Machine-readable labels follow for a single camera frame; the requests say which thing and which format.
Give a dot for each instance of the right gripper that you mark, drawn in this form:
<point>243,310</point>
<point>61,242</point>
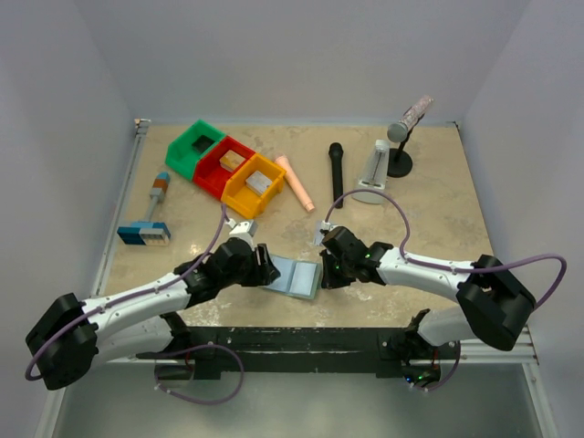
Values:
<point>329,280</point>

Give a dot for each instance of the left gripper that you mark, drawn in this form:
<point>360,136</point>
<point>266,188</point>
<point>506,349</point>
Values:
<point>265,268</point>

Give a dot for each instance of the sage green card holder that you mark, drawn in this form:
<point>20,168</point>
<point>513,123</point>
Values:
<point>299,279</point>

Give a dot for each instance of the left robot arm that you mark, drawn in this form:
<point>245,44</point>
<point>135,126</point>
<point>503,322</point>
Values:
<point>70,336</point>

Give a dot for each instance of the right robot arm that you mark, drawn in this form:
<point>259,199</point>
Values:
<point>492,305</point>

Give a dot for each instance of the yellow plastic bin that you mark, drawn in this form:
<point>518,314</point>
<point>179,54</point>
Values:
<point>241,199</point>

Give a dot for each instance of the block in yellow bin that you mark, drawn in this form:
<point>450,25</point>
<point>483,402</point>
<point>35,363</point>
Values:
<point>258,183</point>

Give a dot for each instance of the grey metronome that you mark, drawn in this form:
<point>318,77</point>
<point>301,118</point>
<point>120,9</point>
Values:
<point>374,174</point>

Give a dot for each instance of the pink microphone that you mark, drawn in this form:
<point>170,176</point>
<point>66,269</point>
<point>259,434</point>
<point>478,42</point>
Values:
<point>295,184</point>

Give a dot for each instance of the block in red bin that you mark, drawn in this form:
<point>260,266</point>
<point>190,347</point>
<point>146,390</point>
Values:
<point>231,160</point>

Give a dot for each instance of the red plastic bin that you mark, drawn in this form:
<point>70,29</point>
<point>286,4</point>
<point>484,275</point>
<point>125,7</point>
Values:
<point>219,164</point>

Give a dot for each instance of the toy block hammer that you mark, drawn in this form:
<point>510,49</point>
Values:
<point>147,231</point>

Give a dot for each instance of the black microphone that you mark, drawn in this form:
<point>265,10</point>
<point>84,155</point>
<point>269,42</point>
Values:
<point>335,153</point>

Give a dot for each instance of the black microphone stand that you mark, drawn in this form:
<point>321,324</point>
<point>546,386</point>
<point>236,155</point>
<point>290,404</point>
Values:
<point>400,162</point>

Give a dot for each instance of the green plastic bin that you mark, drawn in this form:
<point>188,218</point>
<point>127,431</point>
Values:
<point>191,146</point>

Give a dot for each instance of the glitter microphone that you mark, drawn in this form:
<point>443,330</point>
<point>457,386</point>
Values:
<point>408,119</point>

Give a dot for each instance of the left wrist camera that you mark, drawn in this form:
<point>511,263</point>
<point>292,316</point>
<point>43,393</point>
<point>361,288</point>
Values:
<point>245,230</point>

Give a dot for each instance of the aluminium frame rail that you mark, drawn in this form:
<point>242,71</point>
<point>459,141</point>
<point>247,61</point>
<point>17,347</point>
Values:
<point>49,416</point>

